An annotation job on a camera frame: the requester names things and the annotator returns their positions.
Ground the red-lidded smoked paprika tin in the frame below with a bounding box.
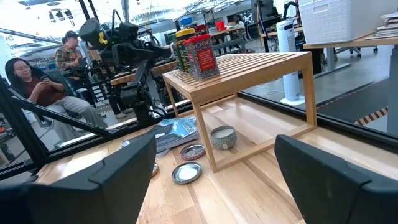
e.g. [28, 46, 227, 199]
[183, 34, 221, 81]

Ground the patterned candle tin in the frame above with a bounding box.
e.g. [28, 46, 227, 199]
[210, 125, 238, 151]

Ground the white storage bin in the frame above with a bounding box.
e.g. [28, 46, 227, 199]
[298, 0, 398, 45]

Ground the person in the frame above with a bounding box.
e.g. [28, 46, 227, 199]
[234, 14, 246, 29]
[55, 30, 94, 106]
[4, 58, 108, 142]

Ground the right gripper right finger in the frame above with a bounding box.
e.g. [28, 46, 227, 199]
[274, 134, 398, 224]

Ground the black aluminium table frame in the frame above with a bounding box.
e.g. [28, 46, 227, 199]
[0, 76, 398, 183]

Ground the red patterned tin lid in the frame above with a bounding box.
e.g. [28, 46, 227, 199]
[180, 144, 206, 161]

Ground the yellow-lidded spice jar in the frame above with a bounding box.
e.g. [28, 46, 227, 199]
[175, 28, 197, 74]

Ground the wooden desk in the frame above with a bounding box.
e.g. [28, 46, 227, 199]
[303, 30, 398, 134]

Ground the stack of papers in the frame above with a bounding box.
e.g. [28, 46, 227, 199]
[121, 116, 200, 158]
[366, 11, 398, 40]

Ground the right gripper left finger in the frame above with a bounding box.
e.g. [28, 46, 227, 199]
[0, 133, 157, 224]

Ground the silver round tin lid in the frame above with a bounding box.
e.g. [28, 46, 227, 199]
[171, 162, 203, 185]

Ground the wooden slatted shelf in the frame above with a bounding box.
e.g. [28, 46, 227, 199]
[162, 51, 318, 174]

